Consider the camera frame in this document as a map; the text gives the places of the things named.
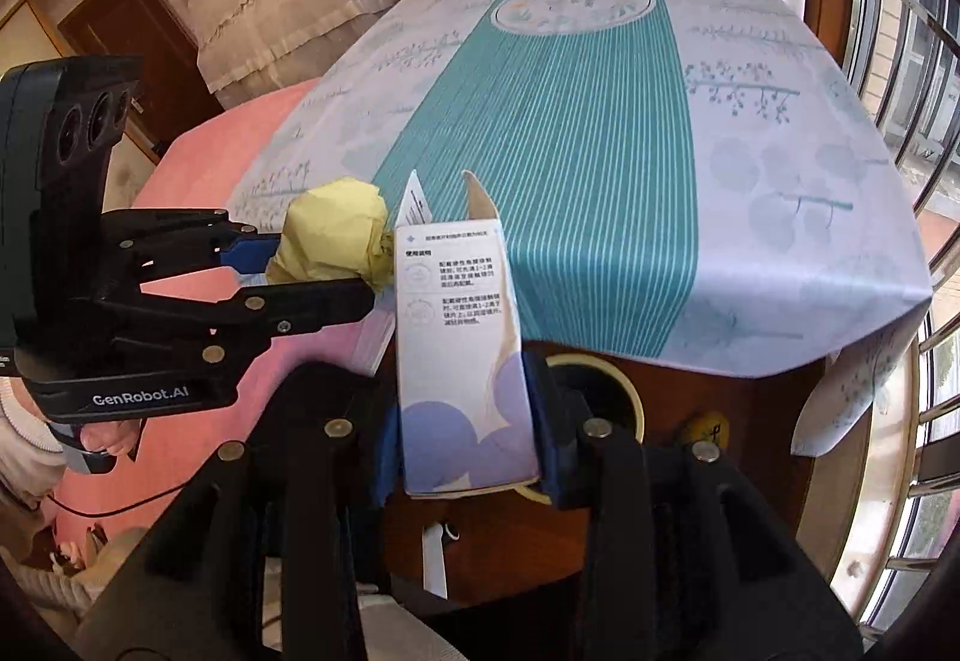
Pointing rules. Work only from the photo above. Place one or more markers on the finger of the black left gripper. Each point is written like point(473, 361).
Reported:
point(256, 315)
point(250, 253)

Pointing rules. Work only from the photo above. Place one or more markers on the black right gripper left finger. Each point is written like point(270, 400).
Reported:
point(388, 454)

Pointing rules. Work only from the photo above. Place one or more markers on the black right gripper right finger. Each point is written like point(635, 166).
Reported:
point(557, 415)

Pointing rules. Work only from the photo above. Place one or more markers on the small white cardboard box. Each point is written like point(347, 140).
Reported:
point(465, 417)

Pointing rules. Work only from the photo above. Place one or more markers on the yellow paper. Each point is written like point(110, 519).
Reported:
point(335, 232)

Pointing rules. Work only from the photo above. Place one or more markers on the beige sleeved left forearm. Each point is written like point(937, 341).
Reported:
point(33, 462)

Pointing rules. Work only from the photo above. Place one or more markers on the blue yellow trash bin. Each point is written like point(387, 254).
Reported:
point(607, 393)

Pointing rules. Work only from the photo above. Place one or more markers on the person's left hand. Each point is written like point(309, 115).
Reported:
point(115, 438)

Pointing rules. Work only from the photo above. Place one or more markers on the dark wooden door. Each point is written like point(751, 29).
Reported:
point(172, 97)

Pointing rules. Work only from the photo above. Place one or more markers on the blue white patterned tablecloth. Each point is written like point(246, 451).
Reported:
point(689, 182)

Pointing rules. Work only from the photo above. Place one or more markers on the window security grille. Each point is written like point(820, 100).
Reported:
point(903, 58)

